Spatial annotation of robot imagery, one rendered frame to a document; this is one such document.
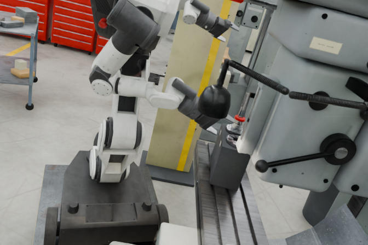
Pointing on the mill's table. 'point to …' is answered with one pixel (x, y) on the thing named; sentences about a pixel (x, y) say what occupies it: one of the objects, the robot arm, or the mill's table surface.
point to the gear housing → (321, 33)
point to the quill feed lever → (340, 153)
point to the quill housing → (305, 121)
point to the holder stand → (228, 159)
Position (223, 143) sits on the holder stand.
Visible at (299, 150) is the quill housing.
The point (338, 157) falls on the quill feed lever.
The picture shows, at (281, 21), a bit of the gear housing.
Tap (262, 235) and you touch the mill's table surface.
